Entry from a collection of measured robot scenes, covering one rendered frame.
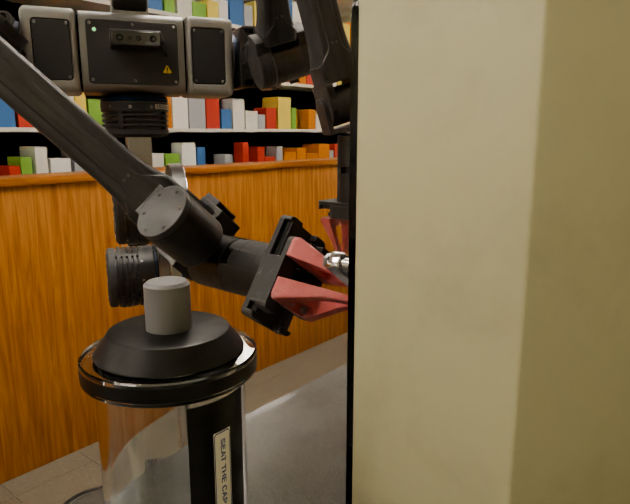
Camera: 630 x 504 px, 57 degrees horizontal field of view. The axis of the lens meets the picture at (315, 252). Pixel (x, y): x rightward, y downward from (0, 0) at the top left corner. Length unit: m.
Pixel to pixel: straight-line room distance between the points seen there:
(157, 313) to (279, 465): 0.36
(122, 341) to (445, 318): 0.19
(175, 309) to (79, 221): 2.13
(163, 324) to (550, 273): 0.22
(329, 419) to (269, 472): 0.14
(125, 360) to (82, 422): 2.35
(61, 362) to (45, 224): 0.56
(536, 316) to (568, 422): 0.07
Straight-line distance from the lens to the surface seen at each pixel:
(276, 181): 3.16
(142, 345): 0.35
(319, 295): 0.50
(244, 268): 0.55
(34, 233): 2.40
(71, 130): 0.65
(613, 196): 0.34
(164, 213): 0.55
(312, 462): 0.69
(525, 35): 0.32
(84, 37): 1.25
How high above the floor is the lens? 1.30
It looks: 12 degrees down
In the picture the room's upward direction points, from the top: straight up
